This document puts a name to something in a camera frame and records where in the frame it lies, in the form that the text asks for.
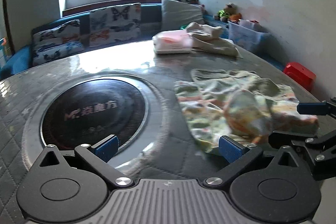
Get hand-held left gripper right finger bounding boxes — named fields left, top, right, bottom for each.
left=203, top=135, right=308, bottom=189

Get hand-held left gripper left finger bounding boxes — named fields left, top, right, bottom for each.
left=31, top=135, right=135, bottom=190

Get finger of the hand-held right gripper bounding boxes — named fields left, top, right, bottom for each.
left=268, top=130, right=336, bottom=181
left=297, top=97, right=336, bottom=117

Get green floral baby shirt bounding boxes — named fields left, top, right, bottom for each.
left=175, top=69, right=320, bottom=156

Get pale green baby pants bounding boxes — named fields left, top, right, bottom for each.
left=191, top=69, right=233, bottom=83

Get red box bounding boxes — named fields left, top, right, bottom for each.
left=283, top=62, right=317, bottom=91

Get round black cooktop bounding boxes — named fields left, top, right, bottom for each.
left=22, top=73, right=170, bottom=161

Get clear plastic storage box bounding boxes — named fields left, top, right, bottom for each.
left=227, top=20, right=271, bottom=53

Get small butterfly print cushion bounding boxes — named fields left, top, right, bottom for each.
left=31, top=20, right=81, bottom=51
left=32, top=40, right=85, bottom=66

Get cream cloth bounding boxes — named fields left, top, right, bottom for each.
left=185, top=22, right=244, bottom=59

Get large butterfly print cushion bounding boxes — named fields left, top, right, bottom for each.
left=89, top=3, right=142, bottom=48

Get teddy bear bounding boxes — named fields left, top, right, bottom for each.
left=217, top=3, right=242, bottom=23

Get blue sofa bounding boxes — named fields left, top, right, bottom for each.
left=0, top=2, right=286, bottom=80

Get white pillow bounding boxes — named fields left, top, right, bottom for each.
left=161, top=0, right=206, bottom=31

